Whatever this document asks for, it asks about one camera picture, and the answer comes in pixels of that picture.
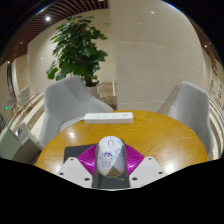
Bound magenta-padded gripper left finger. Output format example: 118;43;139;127
55;144;99;189

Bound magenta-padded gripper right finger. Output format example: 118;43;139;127
123;144;167;188

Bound white cartoon-print computer mouse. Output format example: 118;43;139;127
95;135;127;178

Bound black mouse pad green streaks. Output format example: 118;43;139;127
63;139;135;191

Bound white power strip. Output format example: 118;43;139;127
83;111;135;125

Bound grey shell chair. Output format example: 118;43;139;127
38;75;115;150
157;81;215;156

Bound grey-green armchair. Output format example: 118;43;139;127
0;122;44;165

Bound white chair with thin legs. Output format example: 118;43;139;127
17;85;33;112

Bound poster stand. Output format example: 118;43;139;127
209;79;224;102

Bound large green potted plant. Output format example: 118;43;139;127
45;14;109;98

